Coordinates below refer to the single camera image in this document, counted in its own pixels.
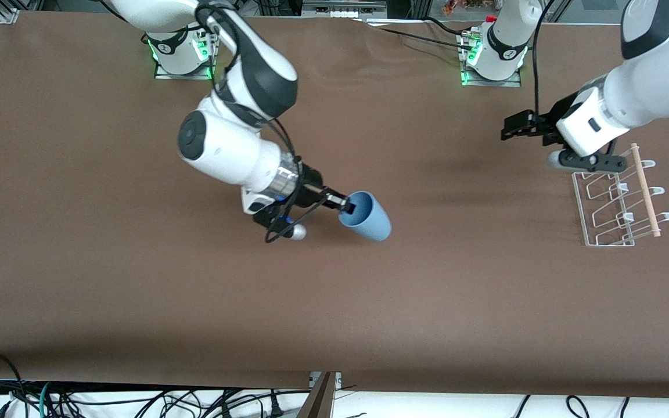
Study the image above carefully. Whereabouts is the blue plastic cup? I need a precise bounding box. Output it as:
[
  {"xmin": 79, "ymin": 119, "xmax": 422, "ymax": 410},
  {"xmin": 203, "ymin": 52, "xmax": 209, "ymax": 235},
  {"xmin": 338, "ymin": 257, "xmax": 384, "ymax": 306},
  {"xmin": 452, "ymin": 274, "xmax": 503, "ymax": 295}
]
[{"xmin": 338, "ymin": 190, "xmax": 393, "ymax": 243}]

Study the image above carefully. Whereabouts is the brown table cover sheet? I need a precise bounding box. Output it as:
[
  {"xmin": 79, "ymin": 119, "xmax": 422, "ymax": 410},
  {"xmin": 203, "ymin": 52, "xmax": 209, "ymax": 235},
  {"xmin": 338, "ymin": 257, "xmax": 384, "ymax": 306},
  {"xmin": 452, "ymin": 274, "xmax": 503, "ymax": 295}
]
[{"xmin": 0, "ymin": 12, "xmax": 669, "ymax": 401}]

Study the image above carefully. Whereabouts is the orange background clutter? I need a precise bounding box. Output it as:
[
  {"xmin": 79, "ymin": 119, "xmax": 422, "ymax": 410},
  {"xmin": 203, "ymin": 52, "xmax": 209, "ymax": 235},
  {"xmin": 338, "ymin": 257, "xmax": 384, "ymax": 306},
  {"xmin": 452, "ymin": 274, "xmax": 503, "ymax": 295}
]
[{"xmin": 443, "ymin": 0, "xmax": 501, "ymax": 15}]

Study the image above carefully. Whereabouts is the white power strip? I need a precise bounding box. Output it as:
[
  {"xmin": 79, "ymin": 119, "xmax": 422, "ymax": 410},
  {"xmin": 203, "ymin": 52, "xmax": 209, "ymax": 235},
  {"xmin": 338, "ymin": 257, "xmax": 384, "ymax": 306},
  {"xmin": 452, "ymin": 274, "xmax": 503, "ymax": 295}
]
[{"xmin": 302, "ymin": 0, "xmax": 387, "ymax": 19}]

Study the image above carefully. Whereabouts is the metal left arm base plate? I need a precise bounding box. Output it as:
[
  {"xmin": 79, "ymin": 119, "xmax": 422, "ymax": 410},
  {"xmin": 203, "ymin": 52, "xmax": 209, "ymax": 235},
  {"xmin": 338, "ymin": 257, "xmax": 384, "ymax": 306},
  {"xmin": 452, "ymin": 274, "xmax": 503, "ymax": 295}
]
[{"xmin": 460, "ymin": 30, "xmax": 523, "ymax": 88}]

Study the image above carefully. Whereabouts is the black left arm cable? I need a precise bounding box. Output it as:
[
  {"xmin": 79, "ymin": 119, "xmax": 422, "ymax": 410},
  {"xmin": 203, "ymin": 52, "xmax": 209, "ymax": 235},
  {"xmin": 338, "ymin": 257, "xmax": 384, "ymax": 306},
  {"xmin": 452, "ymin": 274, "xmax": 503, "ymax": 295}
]
[{"xmin": 532, "ymin": 0, "xmax": 559, "ymax": 125}]

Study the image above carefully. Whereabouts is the clear wire cup rack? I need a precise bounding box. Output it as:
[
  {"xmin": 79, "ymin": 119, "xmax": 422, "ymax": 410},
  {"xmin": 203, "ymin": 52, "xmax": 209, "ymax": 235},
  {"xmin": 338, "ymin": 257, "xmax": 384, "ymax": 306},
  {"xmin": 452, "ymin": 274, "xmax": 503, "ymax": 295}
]
[{"xmin": 571, "ymin": 143, "xmax": 669, "ymax": 248}]

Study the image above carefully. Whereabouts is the short black table cable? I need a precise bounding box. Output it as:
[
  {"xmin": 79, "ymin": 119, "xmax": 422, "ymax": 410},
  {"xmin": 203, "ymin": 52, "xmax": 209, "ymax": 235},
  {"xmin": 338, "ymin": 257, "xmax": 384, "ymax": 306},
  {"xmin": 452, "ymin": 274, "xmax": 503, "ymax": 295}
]
[{"xmin": 422, "ymin": 16, "xmax": 470, "ymax": 38}]

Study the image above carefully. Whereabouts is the long black table cable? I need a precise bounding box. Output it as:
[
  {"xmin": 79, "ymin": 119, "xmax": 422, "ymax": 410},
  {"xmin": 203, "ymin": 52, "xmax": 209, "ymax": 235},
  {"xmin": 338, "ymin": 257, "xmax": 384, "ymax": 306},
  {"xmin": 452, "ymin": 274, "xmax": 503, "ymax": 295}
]
[{"xmin": 364, "ymin": 20, "xmax": 474, "ymax": 48}]

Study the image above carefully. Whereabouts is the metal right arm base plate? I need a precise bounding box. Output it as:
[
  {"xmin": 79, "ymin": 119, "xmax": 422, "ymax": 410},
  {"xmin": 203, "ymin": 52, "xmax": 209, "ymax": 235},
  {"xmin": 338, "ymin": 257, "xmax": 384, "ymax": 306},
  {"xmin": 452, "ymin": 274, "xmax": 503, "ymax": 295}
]
[{"xmin": 154, "ymin": 29, "xmax": 218, "ymax": 81}]

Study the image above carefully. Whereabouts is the wooden table post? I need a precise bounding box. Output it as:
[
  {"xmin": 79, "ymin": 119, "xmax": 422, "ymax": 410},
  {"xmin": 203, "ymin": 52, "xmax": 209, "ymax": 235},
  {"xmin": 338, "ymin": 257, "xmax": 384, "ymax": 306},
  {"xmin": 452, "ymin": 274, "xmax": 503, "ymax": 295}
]
[{"xmin": 296, "ymin": 372, "xmax": 339, "ymax": 418}]

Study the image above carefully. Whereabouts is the black cable with plug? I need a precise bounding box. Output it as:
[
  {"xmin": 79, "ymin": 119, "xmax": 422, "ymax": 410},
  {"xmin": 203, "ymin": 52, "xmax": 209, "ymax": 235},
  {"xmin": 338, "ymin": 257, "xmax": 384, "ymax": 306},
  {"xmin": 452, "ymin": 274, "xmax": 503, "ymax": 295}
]
[{"xmin": 218, "ymin": 390, "xmax": 286, "ymax": 418}]

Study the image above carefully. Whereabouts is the teal floor cable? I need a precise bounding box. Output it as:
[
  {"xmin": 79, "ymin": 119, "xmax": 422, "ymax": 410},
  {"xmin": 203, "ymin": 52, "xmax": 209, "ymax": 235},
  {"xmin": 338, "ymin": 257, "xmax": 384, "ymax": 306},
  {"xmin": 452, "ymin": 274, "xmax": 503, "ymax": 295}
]
[{"xmin": 38, "ymin": 381, "xmax": 54, "ymax": 418}]

